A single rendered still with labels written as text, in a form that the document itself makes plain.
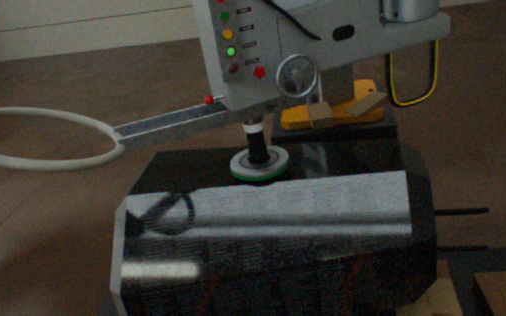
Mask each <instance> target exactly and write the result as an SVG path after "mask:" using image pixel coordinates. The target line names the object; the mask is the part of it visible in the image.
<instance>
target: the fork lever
mask: <svg viewBox="0 0 506 316"><path fill-rule="evenodd" d="M285 86H286V92H288V93H290V94H297V90H296V84H295V83H294V82H292V81H291V82H288V83H285ZM310 101H311V103H316V102H317V101H319V97H318V95H316V94H314V93H313V94H312V95H311V97H310ZM304 104H306V103H305V98H301V99H299V100H291V99H288V98H284V97H283V98H277V99H274V100H271V101H269V102H265V103H260V104H257V105H254V106H251V107H248V108H246V109H240V110H237V111H234V112H232V111H230V110H229V109H227V108H226V106H225V105H224V104H223V103H220V101H219V100H218V101H214V103H213V104H211V105H208V104H207V103H204V104H202V105H198V106H195V107H192V108H188V109H181V110H178V111H174V112H172V113H169V114H162V115H158V116H155V117H151V118H148V119H145V120H139V121H135V122H132V123H128V124H125V125H122V126H115V127H113V131H114V133H115V132H119V133H121V134H122V137H121V138H118V139H117V143H118V144H123V145H124V146H125V148H126V149H125V152H124V153H123V154H126V153H129V152H133V151H135V150H139V149H145V148H148V147H151V146H154V145H157V144H161V143H167V142H170V141H173V140H176V139H180V138H182V137H189V136H192V135H195V134H198V133H201V132H208V131H210V130H214V129H217V128H220V127H223V126H229V125H232V124H235V123H238V122H242V121H248V120H251V119H254V118H257V117H260V116H263V115H270V114H272V113H276V112H279V111H282V110H285V109H291V108H294V107H298V106H300V105H304Z"/></svg>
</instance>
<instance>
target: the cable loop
mask: <svg viewBox="0 0 506 316"><path fill-rule="evenodd" d="M384 59H385V79H386V94H387V97H388V100H389V102H390V103H391V105H392V106H394V107H396V108H406V107H410V106H413V105H415V104H418V103H420V102H423V101H425V100H426V99H427V98H428V97H429V96H431V94H432V93H433V90H434V87H435V84H436V78H437V63H438V39H436V40H433V41H430V42H429V72H428V81H427V88H426V90H425V91H423V92H422V93H421V94H420V95H418V96H415V97H412V98H409V99H406V100H398V99H397V97H396V95H395V90H394V82H393V62H392V53H388V54H386V55H384Z"/></svg>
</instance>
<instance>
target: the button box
mask: <svg viewBox="0 0 506 316"><path fill-rule="evenodd" d="M205 3H206V7H207V11H208V20H209V25H210V29H211V34H212V38H213V42H214V51H215V55H216V59H217V63H218V68H219V72H220V80H221V82H222V83H224V84H225V83H228V82H231V81H234V80H240V79H243V78H247V77H248V74H247V69H246V64H245V59H244V54H243V45H242V40H241V34H240V29H239V24H238V20H237V10H236V4H235V0H226V2H225V4H217V3H216V2H215V0H205ZM221 10H227V11H229V13H230V15H231V18H230V20H229V21H228V22H225V23H223V22H219V17H218V16H219V12H220V11H221ZM225 28H231V30H232V31H233V37H232V39H231V40H224V39H223V38H222V35H221V34H222V31H223V30H224V29H225ZM227 46H235V47H236V49H237V53H236V55H235V56H234V57H226V55H225V48H226V47H227ZM230 63H238V65H239V71H238V72H237V74H234V75H232V74H231V73H230V72H229V71H228V66H229V64H230Z"/></svg>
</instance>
